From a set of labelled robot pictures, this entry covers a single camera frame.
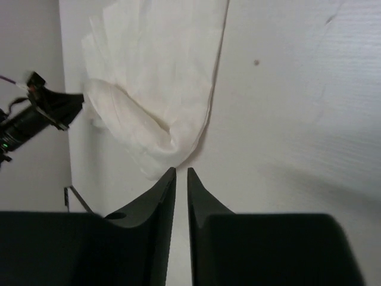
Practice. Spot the white pleated skirt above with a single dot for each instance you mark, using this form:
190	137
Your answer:
151	69

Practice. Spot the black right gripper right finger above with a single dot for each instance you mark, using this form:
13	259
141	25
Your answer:
227	248

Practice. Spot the aluminium right frame rail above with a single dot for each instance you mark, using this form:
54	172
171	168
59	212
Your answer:
81	201

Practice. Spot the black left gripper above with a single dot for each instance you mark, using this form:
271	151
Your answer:
28	116

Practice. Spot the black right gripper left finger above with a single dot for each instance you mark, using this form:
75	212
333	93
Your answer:
127	247

